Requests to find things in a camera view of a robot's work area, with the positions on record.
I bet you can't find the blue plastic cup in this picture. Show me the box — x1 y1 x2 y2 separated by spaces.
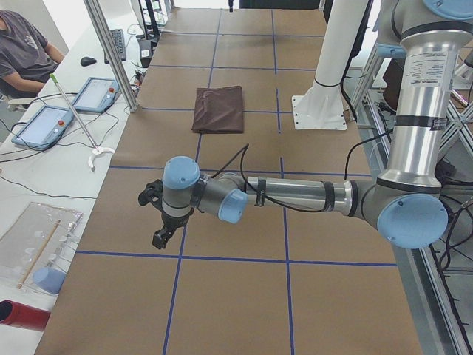
33 267 66 294

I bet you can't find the black keyboard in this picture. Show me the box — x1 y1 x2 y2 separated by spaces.
110 29 126 61

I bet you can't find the dark brown t-shirt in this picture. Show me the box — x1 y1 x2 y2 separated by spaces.
191 86 244 134

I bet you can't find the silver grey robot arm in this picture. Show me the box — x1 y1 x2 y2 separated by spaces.
139 1 472 249

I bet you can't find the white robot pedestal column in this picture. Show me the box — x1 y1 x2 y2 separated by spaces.
292 0 370 130

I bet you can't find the aluminium frame post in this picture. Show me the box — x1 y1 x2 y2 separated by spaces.
84 0 138 112

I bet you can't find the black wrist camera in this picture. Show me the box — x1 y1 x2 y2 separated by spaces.
138 179 163 211

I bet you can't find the aluminium frame table rail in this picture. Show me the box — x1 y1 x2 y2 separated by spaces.
350 47 472 354

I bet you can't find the far blue teach pendant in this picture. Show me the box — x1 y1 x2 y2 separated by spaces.
72 77 120 113

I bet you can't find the near blue teach pendant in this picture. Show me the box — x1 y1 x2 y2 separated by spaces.
11 105 74 150

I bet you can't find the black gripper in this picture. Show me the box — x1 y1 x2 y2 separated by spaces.
152 211 192 249

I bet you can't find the brown paper table cover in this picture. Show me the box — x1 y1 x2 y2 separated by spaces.
37 10 421 354

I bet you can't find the black left braided cable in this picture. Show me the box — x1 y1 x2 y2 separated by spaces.
212 132 395 214

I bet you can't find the black computer mouse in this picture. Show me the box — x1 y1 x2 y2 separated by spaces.
80 56 97 67

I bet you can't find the white reacher grabber stick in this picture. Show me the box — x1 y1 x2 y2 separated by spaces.
49 72 116 172

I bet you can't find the blue teach pendant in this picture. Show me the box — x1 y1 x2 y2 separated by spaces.
72 77 120 113
11 105 74 150

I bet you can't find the seated person grey shirt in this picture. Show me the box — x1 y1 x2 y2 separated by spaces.
1 10 65 98

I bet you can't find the red cylinder tube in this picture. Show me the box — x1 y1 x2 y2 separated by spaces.
1 300 50 331

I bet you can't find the clear plastic bag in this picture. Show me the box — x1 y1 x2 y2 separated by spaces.
1 203 83 294

